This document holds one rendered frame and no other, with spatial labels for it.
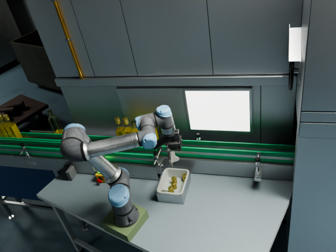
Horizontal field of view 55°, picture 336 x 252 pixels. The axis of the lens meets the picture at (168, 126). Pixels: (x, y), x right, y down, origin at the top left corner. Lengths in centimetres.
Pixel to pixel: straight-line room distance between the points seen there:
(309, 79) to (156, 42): 92
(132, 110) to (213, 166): 69
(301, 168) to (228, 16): 91
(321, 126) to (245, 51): 59
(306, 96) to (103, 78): 130
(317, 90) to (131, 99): 120
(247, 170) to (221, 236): 48
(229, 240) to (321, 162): 64
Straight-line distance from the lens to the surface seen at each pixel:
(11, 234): 354
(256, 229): 197
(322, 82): 161
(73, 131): 172
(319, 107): 168
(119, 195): 185
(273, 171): 217
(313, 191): 205
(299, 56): 175
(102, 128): 258
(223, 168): 219
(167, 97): 215
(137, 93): 221
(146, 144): 156
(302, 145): 181
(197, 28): 193
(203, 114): 217
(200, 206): 208
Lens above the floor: 234
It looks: 35 degrees down
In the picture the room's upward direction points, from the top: 11 degrees counter-clockwise
